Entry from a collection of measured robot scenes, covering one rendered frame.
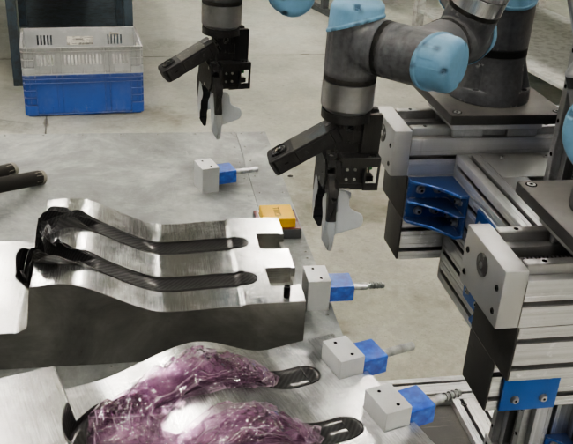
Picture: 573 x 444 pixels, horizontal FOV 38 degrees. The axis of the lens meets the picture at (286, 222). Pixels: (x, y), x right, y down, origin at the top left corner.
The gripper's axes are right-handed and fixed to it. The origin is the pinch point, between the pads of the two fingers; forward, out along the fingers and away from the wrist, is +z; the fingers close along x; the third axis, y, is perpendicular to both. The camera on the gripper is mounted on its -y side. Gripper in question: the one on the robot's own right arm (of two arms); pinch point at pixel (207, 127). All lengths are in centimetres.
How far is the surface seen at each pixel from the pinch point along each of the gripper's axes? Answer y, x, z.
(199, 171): -1.9, -1.3, 8.7
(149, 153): -5.9, 20.3, 13.2
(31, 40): 12, 304, 65
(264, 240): -3.6, -37.7, 5.2
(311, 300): 0.1, -48.6, 10.9
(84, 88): 30, 263, 79
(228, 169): 4.2, -1.8, 8.8
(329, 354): -8, -68, 6
